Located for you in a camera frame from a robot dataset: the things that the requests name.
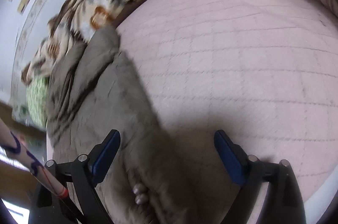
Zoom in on grey-brown hooded puffer coat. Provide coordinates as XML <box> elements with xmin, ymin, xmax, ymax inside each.
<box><xmin>45</xmin><ymin>26</ymin><xmax>239</xmax><ymax>224</ymax></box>

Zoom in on white patterned pole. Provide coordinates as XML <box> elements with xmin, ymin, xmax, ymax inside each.
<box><xmin>1</xmin><ymin>120</ymin><xmax>69</xmax><ymax>199</ymax></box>

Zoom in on green white patterned pillow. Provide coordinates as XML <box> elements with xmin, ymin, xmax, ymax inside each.
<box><xmin>26</xmin><ymin>77</ymin><xmax>49</xmax><ymax>130</ymax></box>

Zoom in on pink quilted bed mattress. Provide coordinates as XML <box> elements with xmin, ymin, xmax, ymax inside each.
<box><xmin>46</xmin><ymin>0</ymin><xmax>338</xmax><ymax>224</ymax></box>

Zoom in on leaf print beige blanket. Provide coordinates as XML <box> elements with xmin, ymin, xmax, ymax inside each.
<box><xmin>21</xmin><ymin>0</ymin><xmax>135</xmax><ymax>85</ymax></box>

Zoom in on beige wall switch plates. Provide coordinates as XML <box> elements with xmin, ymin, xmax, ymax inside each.
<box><xmin>17</xmin><ymin>0</ymin><xmax>30</xmax><ymax>14</ymax></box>

